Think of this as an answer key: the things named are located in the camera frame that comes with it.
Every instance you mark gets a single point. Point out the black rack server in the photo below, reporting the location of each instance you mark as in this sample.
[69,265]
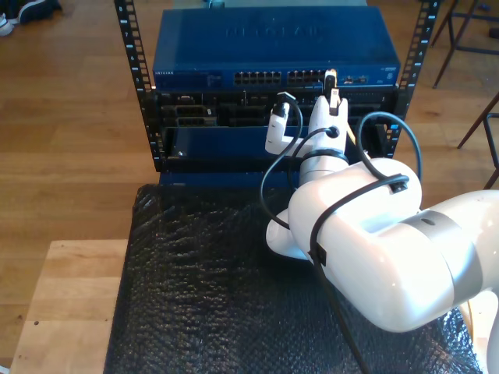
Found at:
[234,101]

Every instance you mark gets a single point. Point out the small grey object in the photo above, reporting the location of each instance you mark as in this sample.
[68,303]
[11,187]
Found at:
[216,3]

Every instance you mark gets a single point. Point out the dark metal stool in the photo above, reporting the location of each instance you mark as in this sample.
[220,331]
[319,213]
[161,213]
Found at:
[473,49]
[477,122]

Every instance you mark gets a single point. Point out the small blue object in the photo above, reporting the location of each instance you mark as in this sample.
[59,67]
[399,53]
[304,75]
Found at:
[484,7]

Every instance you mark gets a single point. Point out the black bubble wrap mat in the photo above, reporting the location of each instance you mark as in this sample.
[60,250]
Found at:
[195,311]

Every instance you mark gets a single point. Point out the dark blue sneaker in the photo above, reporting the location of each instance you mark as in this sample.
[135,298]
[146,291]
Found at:
[39,9]

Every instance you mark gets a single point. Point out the white sneaker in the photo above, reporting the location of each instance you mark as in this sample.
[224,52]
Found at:
[4,25]

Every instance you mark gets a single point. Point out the blue Netgear network switch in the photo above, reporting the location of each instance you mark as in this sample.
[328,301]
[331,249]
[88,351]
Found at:
[253,46]

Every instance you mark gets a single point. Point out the black perforated rack post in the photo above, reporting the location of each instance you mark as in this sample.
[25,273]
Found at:
[132,39]
[421,31]

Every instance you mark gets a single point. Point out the blue rack base plate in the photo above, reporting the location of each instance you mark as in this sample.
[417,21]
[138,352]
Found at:
[214,179]

